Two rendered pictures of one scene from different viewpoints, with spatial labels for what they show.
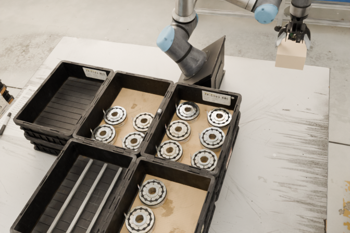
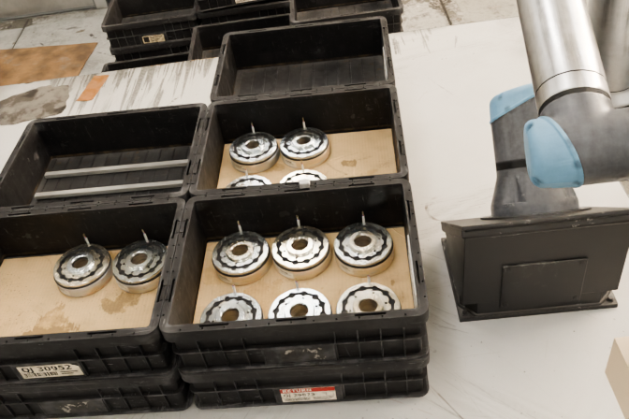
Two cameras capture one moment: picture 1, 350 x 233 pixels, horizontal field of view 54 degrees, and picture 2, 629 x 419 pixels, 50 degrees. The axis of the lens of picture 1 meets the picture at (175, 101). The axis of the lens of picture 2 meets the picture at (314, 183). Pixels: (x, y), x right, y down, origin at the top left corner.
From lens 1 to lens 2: 1.05 m
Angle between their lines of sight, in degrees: 49
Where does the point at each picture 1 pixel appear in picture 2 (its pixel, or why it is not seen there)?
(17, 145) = not seen: hidden behind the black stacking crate
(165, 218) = (98, 306)
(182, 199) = (140, 319)
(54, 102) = (312, 68)
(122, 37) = not seen: outside the picture
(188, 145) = (276, 284)
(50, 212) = (97, 161)
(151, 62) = not seen: hidden behind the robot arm
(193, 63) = (510, 195)
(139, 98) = (375, 162)
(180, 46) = (517, 137)
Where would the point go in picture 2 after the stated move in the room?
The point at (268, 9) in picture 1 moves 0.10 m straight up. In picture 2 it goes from (537, 136) to (548, 49)
